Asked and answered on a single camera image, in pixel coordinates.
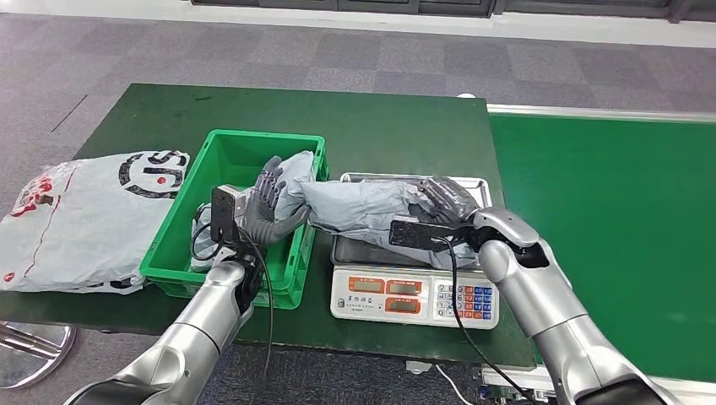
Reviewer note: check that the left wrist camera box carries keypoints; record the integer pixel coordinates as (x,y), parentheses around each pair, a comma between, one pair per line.
(224,215)

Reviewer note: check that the white electronic scale steel tray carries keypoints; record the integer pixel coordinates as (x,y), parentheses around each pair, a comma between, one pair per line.
(391,290)

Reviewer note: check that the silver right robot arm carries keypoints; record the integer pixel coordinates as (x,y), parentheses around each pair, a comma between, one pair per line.
(542,302)

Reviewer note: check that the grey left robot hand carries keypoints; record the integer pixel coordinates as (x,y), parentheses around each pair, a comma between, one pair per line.
(257,218)

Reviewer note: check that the chrome round stool base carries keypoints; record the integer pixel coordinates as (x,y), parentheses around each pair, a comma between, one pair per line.
(28,352)

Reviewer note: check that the white table foot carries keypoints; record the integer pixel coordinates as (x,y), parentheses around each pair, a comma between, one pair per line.
(417,367)

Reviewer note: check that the large white printed parcel bag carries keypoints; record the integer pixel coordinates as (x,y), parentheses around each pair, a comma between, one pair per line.
(84,223)

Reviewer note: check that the green plastic crate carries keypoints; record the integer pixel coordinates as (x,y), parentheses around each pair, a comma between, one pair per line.
(235,162)

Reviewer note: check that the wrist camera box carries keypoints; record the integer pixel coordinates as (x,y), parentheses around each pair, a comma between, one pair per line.
(224,215)
(419,235)

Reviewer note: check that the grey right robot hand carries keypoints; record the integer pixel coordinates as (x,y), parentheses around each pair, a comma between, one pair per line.
(453,204)

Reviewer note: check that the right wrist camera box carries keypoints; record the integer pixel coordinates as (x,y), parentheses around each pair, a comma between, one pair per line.
(419,235)

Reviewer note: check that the grey parcel bag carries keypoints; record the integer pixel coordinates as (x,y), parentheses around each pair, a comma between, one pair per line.
(358,207)
(296,173)

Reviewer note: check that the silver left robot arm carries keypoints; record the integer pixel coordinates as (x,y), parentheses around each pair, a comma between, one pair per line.
(190,341)

